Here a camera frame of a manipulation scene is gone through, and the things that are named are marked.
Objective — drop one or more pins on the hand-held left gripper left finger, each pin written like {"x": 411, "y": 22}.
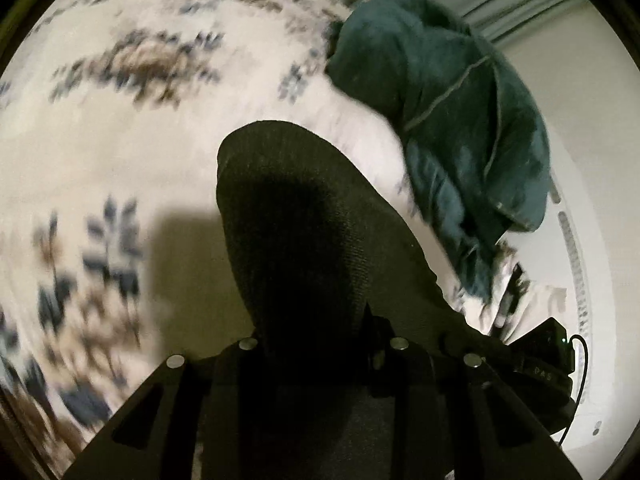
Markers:
{"x": 220, "y": 385}

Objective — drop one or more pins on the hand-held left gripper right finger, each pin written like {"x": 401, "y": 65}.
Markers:
{"x": 415, "y": 385}

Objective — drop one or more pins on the dark striped sweater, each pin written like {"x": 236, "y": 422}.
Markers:
{"x": 300, "y": 210}

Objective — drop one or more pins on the white folded garment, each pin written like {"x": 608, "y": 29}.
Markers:
{"x": 545, "y": 305}

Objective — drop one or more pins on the black white striped garment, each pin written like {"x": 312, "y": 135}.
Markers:
{"x": 512, "y": 285}

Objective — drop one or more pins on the teal plush blanket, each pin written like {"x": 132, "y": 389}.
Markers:
{"x": 450, "y": 135}

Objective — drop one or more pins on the floral bed quilt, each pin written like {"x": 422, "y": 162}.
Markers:
{"x": 125, "y": 135}

